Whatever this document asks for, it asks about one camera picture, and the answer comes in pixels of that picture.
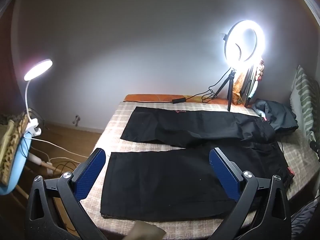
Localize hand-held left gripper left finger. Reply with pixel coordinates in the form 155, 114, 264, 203
25, 148, 110, 240

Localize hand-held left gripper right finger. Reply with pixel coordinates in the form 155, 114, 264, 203
209, 147, 293, 240

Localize black pants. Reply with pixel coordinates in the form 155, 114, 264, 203
100, 106, 293, 218

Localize white power plug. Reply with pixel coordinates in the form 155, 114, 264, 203
29, 153, 54, 172

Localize beige checkered blanket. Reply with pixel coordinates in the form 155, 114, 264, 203
87, 101, 320, 240

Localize light blue chair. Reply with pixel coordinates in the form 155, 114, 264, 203
0, 130, 32, 195

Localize tan fabric piece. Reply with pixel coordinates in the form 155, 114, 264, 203
125, 221, 165, 240

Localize dark grey jacket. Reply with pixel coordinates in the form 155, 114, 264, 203
251, 99, 299, 133

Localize leopard print cloth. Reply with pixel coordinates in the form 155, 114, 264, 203
0, 110, 29, 183

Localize black tripod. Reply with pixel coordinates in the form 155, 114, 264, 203
215, 67, 238, 112

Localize grey zebra striped fabric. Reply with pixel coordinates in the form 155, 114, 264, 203
291, 200, 320, 240

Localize orange patterned bag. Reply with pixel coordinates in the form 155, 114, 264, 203
232, 70, 248, 105

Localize orange bed sheet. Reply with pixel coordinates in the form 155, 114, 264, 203
124, 94, 250, 105

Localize green striped pillow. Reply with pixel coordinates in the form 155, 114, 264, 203
290, 65, 320, 143

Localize white clip desk lamp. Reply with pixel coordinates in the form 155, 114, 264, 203
24, 59, 53, 137

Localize black floor cables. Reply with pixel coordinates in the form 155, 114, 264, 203
50, 161, 81, 178

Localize white lamp cable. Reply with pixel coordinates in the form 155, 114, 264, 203
30, 137, 88, 161

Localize black ring light cable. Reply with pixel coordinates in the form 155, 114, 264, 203
122, 75, 232, 104

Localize white ring light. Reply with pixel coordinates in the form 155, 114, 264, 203
223, 20, 266, 68

